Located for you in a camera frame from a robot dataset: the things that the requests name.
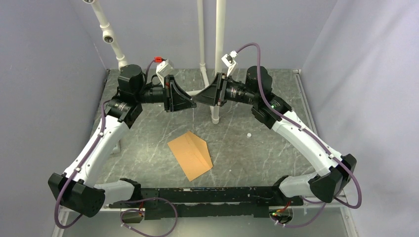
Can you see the brown paper envelope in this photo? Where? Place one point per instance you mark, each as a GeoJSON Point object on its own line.
{"type": "Point", "coordinates": [192, 154]}

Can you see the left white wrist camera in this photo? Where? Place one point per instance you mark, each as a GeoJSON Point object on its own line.
{"type": "Point", "coordinates": [164, 67]}

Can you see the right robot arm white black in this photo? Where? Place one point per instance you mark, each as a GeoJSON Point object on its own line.
{"type": "Point", "coordinates": [330, 175]}

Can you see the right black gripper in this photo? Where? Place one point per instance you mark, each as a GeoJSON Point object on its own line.
{"type": "Point", "coordinates": [215, 93]}

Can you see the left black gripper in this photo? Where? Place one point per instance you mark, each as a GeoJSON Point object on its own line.
{"type": "Point", "coordinates": [174, 97]}

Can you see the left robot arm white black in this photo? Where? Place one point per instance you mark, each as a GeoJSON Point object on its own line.
{"type": "Point", "coordinates": [76, 187]}

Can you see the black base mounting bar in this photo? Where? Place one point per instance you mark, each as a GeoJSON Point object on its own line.
{"type": "Point", "coordinates": [255, 201]}

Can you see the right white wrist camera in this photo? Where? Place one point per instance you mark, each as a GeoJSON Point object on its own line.
{"type": "Point", "coordinates": [230, 62]}

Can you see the white PVC pipe frame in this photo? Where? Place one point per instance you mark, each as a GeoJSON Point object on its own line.
{"type": "Point", "coordinates": [144, 29]}

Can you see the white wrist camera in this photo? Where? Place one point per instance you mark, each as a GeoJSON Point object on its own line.
{"type": "Point", "coordinates": [230, 62]}
{"type": "Point", "coordinates": [164, 67]}

